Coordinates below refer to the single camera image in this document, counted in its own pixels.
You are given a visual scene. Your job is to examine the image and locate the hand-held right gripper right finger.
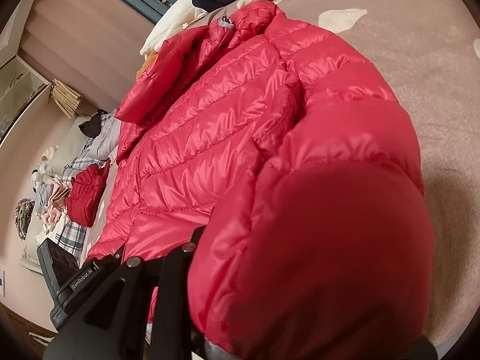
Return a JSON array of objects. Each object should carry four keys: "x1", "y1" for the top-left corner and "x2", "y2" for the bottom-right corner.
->
[{"x1": 410, "y1": 339, "x2": 439, "y2": 360}]

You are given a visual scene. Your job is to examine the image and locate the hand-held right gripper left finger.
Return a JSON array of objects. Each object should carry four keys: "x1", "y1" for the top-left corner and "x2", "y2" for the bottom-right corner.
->
[{"x1": 44, "y1": 228, "x2": 205, "y2": 360}]

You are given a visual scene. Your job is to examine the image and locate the pink-red hooded puffer jacket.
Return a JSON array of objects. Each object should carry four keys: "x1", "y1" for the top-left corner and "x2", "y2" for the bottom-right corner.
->
[{"x1": 87, "y1": 1, "x2": 436, "y2": 360}]

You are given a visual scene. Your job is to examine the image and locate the pink folded clothes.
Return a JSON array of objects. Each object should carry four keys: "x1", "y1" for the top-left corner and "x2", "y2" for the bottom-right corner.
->
[{"x1": 41, "y1": 180, "x2": 72, "y2": 226}]

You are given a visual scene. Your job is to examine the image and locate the white folded garment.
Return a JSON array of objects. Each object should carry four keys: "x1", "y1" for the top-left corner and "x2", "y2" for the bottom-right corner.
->
[{"x1": 35, "y1": 225, "x2": 62, "y2": 248}]

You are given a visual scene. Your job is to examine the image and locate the beige headboard cushion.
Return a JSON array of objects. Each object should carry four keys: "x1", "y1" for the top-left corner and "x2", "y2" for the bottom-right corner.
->
[
  {"x1": 20, "y1": 210, "x2": 49, "y2": 271},
  {"x1": 47, "y1": 124, "x2": 94, "y2": 175}
]

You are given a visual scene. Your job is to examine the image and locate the colourful cloth pile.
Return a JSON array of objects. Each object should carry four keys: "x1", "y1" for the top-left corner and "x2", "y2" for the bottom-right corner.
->
[{"x1": 14, "y1": 199, "x2": 35, "y2": 241}]

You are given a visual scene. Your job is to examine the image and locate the grey-blue crumpled garment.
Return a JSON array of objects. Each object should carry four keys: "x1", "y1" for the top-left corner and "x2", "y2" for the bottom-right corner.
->
[{"x1": 34, "y1": 182, "x2": 55, "y2": 214}]

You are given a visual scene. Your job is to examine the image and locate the folded dark red puffer jacket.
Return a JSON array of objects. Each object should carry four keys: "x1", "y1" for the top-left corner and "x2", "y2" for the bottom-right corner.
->
[{"x1": 67, "y1": 161, "x2": 111, "y2": 227}]

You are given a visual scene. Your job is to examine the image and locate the plaid shirt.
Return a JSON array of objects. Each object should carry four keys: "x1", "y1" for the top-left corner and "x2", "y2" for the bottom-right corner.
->
[{"x1": 62, "y1": 139, "x2": 113, "y2": 175}]

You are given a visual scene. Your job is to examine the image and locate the grey duvet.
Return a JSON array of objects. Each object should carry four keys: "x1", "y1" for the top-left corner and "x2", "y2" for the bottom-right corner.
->
[{"x1": 90, "y1": 114, "x2": 121, "y2": 162}]

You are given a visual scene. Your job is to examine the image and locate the black garment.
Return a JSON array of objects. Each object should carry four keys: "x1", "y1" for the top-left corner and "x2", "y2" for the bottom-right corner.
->
[{"x1": 79, "y1": 109, "x2": 109, "y2": 137}]

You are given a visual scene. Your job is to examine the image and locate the beige pleated lamp shade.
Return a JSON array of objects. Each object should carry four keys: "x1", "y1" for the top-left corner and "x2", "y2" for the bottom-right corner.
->
[{"x1": 50, "y1": 79, "x2": 82, "y2": 119}]

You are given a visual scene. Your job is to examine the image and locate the pink curtain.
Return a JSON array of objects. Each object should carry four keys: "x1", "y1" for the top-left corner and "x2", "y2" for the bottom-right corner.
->
[{"x1": 17, "y1": 0, "x2": 173, "y2": 121}]

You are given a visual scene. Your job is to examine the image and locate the white goose plush toy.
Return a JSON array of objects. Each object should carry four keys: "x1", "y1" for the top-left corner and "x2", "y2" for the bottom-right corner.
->
[{"x1": 135, "y1": 0, "x2": 214, "y2": 81}]

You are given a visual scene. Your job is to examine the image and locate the white wall shelf unit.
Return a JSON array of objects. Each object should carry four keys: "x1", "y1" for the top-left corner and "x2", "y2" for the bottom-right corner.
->
[{"x1": 0, "y1": 54, "x2": 53, "y2": 147}]

